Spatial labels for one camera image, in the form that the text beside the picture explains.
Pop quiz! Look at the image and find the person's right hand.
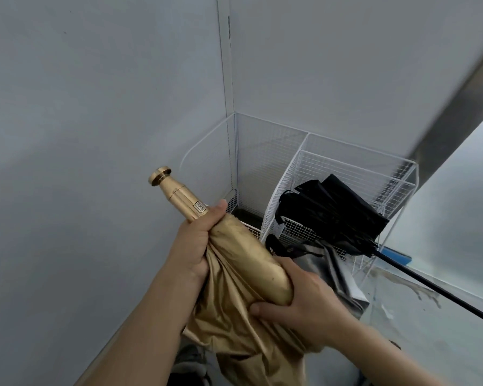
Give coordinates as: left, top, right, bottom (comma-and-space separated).
250, 255, 357, 350

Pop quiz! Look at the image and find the person's left hand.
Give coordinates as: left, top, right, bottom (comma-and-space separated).
166, 199, 228, 287

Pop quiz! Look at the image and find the gold folding umbrella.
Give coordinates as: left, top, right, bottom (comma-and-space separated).
148, 166, 320, 386

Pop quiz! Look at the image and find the person's left forearm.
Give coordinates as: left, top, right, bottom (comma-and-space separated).
73, 259, 200, 386

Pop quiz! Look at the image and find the person's right forearm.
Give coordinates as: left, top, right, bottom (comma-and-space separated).
326, 322, 447, 386

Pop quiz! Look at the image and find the silver grey folded umbrella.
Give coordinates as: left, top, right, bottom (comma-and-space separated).
265, 234, 372, 320

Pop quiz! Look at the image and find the person's grey shoe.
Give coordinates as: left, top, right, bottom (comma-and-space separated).
171, 344, 210, 384

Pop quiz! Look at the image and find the black folding umbrella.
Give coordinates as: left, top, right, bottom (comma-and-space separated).
274, 173, 483, 330

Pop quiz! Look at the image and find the blue flat object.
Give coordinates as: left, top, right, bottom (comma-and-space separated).
379, 247, 414, 266

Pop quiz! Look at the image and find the white wire umbrella rack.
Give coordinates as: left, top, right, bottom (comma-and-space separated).
179, 112, 419, 288

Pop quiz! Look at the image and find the grey metal door frame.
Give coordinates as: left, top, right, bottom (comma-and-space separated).
410, 46, 483, 186

